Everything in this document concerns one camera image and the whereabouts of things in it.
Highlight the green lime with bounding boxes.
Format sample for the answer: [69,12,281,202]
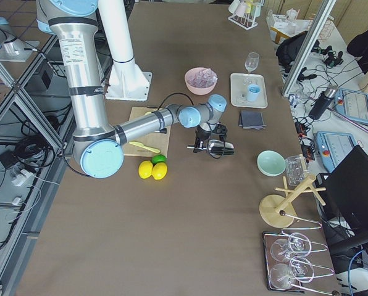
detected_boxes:
[151,154,166,165]

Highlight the ice cubes in cup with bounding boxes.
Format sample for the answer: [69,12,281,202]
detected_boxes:
[248,86,260,93]

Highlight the black thermos bottle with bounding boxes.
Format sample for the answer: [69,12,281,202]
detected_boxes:
[309,84,338,120]

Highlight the blue teach pendant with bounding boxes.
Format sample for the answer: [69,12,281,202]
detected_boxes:
[315,131,356,172]
[334,88,368,125]

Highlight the clear wine glass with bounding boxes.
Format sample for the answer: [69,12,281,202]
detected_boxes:
[245,52,259,74]

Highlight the yellow lemon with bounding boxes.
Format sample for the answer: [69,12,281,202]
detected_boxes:
[152,162,167,180]
[138,160,154,179]

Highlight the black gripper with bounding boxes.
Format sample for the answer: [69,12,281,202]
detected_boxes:
[194,123,227,145]

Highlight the cream serving tray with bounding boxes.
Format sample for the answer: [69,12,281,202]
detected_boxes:
[230,73,268,109]

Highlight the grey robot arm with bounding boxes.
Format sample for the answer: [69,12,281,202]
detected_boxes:
[36,1,227,178]

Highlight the yellow lemon lower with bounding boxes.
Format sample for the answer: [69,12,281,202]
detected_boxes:
[152,162,167,180]

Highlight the steel ice scoop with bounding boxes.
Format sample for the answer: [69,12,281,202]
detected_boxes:
[187,139,235,159]

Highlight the yellow lemon upper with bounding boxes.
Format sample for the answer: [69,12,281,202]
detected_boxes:
[138,160,154,179]

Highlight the clear ice cubes pile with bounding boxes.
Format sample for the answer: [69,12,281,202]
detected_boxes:
[186,68,218,88]

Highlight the yellow plastic knife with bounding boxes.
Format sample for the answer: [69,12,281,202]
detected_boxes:
[129,141,161,154]

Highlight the pink bowl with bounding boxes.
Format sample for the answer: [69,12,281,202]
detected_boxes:
[185,67,218,95]

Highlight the green bowl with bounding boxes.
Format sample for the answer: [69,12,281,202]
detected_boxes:
[257,150,285,176]

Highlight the white wire cup rack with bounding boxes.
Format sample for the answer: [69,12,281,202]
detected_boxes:
[228,0,264,30]

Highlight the bamboo cutting board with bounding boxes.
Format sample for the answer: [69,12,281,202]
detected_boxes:
[122,107,170,157]

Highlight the grey folded cloth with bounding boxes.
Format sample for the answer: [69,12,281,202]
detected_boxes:
[238,110,266,130]

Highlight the blue cup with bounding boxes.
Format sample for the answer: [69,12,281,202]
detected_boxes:
[246,84,261,102]

